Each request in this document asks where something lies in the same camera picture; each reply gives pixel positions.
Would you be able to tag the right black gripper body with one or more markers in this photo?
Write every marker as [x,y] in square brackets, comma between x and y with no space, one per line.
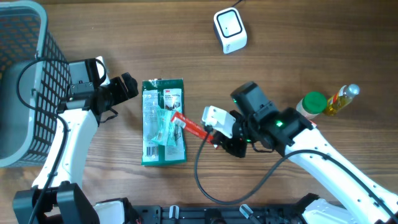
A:
[237,144]

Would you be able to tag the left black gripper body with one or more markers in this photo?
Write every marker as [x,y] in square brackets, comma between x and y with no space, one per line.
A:
[115,92]

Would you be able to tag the red Nescafe coffee stick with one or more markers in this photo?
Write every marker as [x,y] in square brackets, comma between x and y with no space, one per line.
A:
[188,125]

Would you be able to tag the green lid seasoning jar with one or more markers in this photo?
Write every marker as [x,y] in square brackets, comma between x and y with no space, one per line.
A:
[312,104]

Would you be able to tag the yellow oil bottle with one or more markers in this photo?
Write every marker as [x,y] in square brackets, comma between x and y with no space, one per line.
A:
[342,98]

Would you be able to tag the mint green wipes sachet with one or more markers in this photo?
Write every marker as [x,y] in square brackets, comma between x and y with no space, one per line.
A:
[167,133]

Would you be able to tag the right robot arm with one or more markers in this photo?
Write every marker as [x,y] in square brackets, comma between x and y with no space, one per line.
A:
[296,138]

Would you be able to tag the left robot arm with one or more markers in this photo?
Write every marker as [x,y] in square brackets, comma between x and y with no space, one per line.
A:
[56,195]

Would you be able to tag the white barcode scanner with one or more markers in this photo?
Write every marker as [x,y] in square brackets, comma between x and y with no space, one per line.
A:
[230,30]

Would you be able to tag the grey plastic mesh basket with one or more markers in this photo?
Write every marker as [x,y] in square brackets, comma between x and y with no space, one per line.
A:
[34,77]

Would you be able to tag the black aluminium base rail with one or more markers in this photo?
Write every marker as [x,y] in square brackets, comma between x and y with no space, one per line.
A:
[201,215]

